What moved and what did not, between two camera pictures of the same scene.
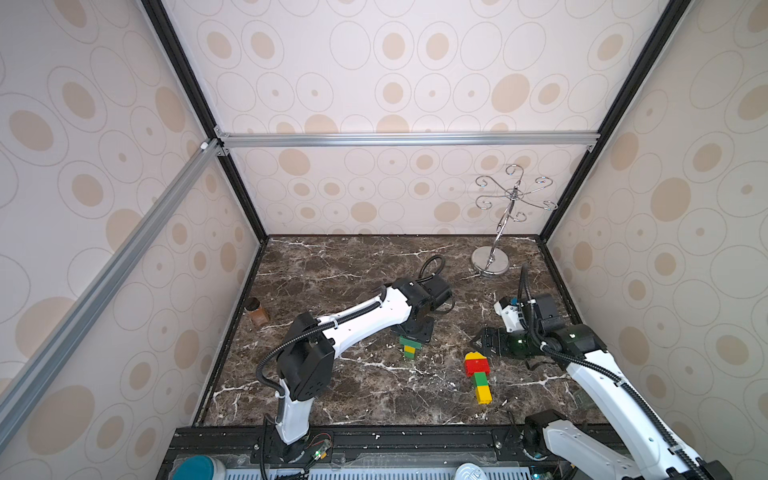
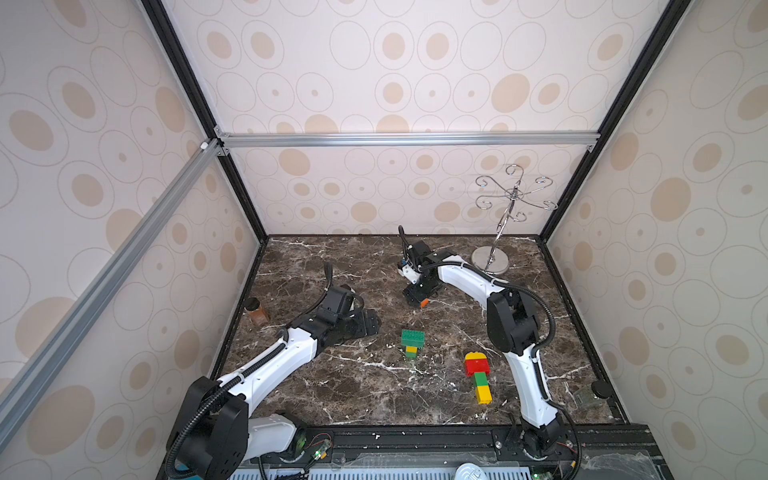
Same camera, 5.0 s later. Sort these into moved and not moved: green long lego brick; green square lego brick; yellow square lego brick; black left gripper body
Moved: black left gripper body
Not moved: green square lego brick; green long lego brick; yellow square lego brick
